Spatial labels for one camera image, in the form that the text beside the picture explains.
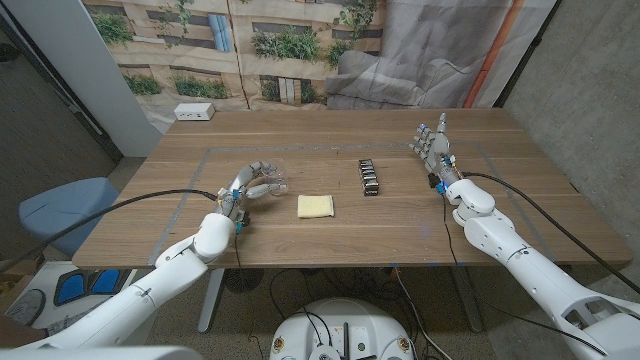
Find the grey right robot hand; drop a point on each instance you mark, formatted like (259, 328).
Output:
(439, 150)

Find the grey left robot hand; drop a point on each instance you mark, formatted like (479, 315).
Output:
(240, 187)

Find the yellow sponge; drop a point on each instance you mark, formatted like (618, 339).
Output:
(315, 206)

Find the blue-grey padded chair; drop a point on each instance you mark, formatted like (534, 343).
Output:
(65, 210)

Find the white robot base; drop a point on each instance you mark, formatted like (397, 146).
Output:
(340, 325)

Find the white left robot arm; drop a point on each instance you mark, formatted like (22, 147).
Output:
(150, 290)

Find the white power strip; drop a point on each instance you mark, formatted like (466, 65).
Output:
(194, 111)

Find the clear glass beaker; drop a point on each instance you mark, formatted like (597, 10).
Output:
(277, 179)

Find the white floor board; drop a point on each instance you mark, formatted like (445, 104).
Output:
(42, 277)

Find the grey table leg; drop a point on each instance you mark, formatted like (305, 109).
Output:
(467, 300)

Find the white table leg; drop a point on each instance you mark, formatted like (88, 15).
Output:
(210, 300)

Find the grey sneaker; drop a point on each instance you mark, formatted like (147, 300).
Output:
(70, 320)
(25, 307)

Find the printed fabric backdrop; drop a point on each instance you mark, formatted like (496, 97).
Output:
(300, 75)

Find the white robot chest cover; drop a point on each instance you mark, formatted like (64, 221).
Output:
(100, 354)

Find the black silver battery row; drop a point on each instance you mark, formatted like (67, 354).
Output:
(369, 177)

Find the wooden table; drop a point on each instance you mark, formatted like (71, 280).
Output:
(350, 235)

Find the black round floor fan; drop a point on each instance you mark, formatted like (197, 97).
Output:
(243, 280)

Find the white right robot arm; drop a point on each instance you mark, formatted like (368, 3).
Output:
(540, 280)

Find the blue black foot pedal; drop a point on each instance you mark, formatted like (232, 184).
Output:
(72, 287)

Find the brown cardboard box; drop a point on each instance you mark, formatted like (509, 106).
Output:
(12, 280)

